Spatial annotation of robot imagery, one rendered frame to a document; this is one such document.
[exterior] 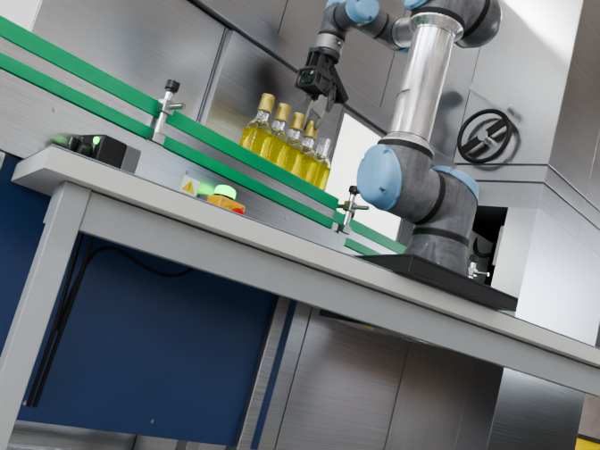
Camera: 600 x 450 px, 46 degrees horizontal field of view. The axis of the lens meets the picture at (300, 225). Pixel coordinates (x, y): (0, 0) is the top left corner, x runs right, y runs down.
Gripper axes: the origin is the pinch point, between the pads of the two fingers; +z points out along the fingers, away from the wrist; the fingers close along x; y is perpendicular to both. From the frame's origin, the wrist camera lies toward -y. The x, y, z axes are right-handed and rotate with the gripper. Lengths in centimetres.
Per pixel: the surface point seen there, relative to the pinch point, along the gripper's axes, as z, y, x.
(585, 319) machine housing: 18, -146, 22
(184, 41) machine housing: -7.8, 36.1, -15.0
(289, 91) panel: -10.7, 0.7, -12.1
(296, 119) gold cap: 1.2, 7.3, 1.0
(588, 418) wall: 47, -502, -104
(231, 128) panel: 7.2, 16.6, -12.1
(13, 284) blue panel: 60, 71, 13
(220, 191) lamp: 32, 39, 20
